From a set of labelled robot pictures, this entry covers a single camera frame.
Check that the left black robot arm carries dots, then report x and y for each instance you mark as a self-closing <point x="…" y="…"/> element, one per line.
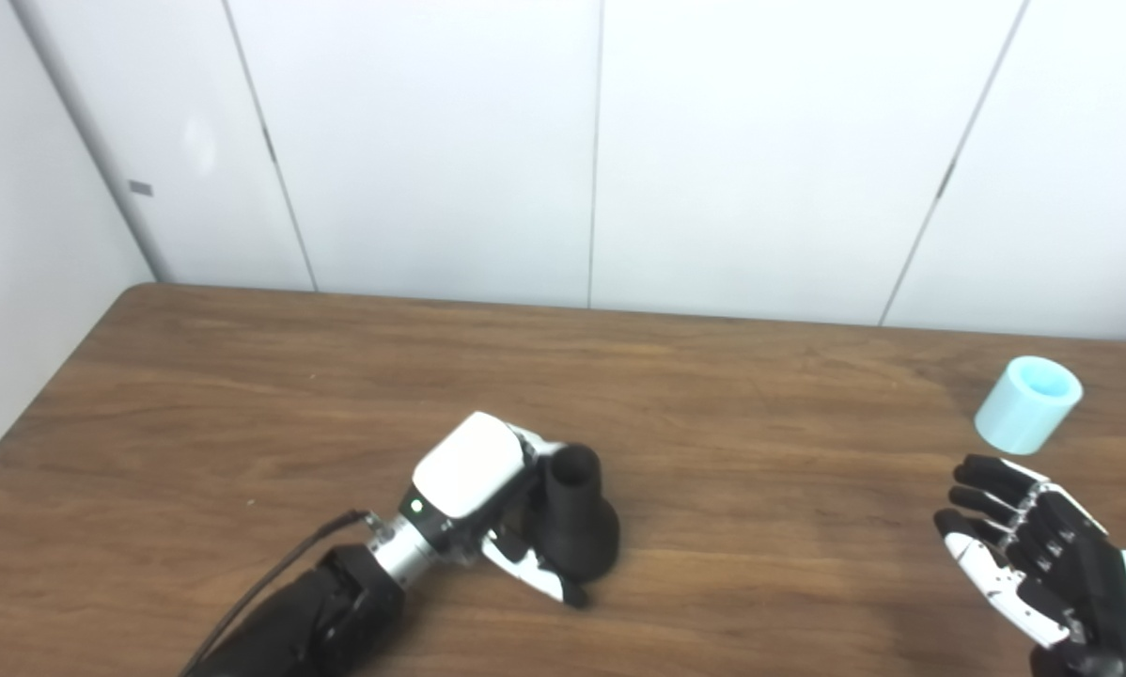
<point x="319" y="611"/>

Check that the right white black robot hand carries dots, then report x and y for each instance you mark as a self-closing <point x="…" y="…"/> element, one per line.
<point x="1080" y="564"/>

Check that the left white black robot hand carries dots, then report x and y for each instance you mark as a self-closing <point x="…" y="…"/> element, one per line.
<point x="469" y="465"/>

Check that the black funnel-shaped nozzle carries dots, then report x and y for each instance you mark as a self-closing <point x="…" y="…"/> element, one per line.
<point x="582" y="531"/>

